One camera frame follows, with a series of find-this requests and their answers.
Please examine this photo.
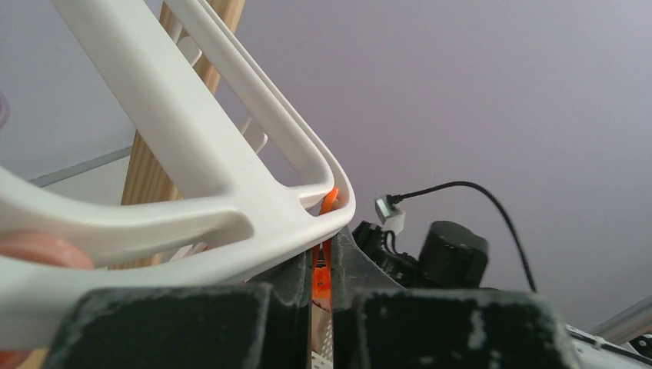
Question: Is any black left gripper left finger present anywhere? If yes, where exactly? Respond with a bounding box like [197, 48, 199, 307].
[44, 253, 312, 368]

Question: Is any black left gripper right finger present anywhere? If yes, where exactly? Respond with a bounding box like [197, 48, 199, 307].
[332, 230, 580, 368]

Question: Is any orange hanger clip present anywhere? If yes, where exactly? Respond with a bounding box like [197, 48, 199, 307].
[311, 187, 339, 302]

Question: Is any white plastic clip hanger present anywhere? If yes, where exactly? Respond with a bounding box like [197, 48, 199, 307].
[1, 1, 356, 350]

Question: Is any white perforated plastic basket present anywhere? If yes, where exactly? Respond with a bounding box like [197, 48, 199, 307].
[311, 304, 334, 369]

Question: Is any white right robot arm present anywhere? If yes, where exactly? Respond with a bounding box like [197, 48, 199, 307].
[352, 221, 651, 368]

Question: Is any wooden hanger rack stand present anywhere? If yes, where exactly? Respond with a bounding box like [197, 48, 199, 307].
[109, 0, 247, 271]

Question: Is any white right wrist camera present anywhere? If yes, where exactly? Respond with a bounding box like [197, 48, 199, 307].
[374, 196, 406, 235]

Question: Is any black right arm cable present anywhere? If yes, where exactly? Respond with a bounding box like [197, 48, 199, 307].
[387, 181, 538, 294]

